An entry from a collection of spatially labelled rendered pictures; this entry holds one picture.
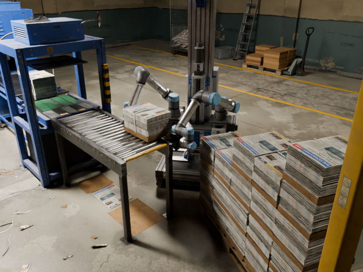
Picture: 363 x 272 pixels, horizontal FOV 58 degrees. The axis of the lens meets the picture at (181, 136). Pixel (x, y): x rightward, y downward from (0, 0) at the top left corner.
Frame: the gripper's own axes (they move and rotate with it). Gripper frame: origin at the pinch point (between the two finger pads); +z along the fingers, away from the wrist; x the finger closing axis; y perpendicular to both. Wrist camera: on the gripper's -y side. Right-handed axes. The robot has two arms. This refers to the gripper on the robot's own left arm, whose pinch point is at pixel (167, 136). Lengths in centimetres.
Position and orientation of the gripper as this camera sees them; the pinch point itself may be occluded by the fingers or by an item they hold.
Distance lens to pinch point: 309.8
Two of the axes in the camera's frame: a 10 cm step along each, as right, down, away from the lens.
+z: -6.8, -3.1, 6.6
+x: -7.3, 2.9, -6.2
